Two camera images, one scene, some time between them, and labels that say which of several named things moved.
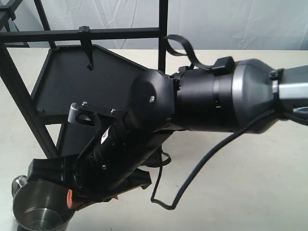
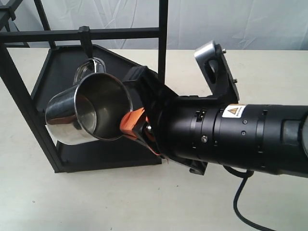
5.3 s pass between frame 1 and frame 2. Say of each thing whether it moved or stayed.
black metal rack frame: stayed
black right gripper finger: moved
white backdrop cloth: stayed
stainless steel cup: moved
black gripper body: moved
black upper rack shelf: stayed
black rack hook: stayed
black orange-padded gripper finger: moved
